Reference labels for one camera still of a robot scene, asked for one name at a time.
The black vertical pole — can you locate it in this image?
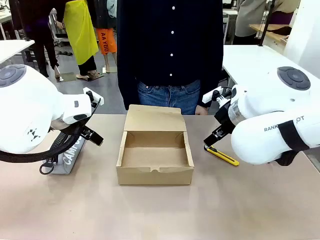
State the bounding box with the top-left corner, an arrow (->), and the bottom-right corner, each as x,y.
258,0 -> 276,47

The person in dark shirt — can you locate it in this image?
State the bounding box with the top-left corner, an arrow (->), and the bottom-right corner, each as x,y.
116,0 -> 225,116

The mannequin with orange shorts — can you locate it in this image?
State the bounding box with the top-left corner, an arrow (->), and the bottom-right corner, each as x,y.
94,26 -> 118,74

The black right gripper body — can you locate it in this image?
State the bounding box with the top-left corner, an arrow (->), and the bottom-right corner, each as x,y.
214,102 -> 236,132

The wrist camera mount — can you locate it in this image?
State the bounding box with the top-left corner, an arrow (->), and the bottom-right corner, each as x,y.
83,86 -> 104,107
201,86 -> 232,104

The yellow utility knife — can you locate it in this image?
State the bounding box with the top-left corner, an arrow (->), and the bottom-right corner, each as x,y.
204,144 -> 240,167

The grey CAMPUS pencil case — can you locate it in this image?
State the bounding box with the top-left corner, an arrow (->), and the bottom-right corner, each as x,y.
38,132 -> 87,175

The flat grey floor plate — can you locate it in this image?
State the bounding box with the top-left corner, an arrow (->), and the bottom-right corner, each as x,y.
56,71 -> 77,82

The person's left forearm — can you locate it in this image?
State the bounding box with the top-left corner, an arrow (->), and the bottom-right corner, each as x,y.
198,49 -> 225,109

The person in yellow apron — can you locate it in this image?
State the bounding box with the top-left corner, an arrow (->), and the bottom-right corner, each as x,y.
56,0 -> 101,81

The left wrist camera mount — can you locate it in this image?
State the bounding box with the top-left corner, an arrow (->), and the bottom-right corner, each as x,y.
83,86 -> 104,107

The person's right forearm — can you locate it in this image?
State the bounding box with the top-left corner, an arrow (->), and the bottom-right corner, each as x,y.
116,49 -> 140,111

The wooden table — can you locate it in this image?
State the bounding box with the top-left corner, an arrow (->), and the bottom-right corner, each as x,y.
249,23 -> 292,46

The person in grey top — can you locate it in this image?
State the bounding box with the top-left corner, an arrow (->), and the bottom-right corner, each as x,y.
234,0 -> 301,46

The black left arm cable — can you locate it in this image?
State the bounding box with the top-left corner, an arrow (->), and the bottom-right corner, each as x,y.
0,97 -> 102,164

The brown cardboard box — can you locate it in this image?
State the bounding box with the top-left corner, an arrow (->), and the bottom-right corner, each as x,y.
115,104 -> 195,186

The person in black and purple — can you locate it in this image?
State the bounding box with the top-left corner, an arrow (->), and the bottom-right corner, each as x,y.
9,0 -> 62,79

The white table with grey leg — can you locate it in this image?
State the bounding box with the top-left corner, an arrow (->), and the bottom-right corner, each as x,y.
0,39 -> 35,65

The black right arm strap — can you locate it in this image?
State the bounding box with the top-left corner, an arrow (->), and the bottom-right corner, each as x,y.
277,121 -> 311,152

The person's left hand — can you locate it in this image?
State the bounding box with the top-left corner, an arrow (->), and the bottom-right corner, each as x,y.
195,104 -> 209,116

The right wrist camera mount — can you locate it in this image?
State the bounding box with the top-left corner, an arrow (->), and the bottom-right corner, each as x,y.
201,86 -> 232,104

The large white table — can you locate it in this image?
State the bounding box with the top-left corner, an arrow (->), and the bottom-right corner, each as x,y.
221,44 -> 296,88

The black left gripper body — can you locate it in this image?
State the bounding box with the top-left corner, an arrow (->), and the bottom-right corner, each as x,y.
74,123 -> 89,137

